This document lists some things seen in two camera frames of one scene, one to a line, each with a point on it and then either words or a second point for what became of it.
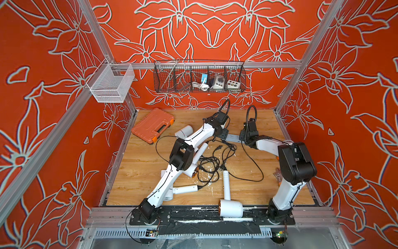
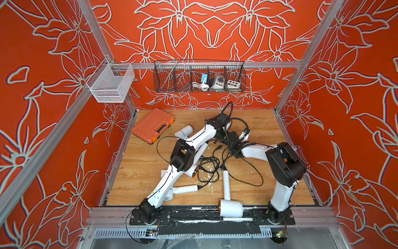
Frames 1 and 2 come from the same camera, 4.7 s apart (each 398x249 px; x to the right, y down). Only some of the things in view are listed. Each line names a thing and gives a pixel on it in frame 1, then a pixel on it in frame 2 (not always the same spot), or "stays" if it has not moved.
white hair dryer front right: x=227 y=208 stays
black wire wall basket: x=199 y=76 stays
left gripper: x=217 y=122 stays
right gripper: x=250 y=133 to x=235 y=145
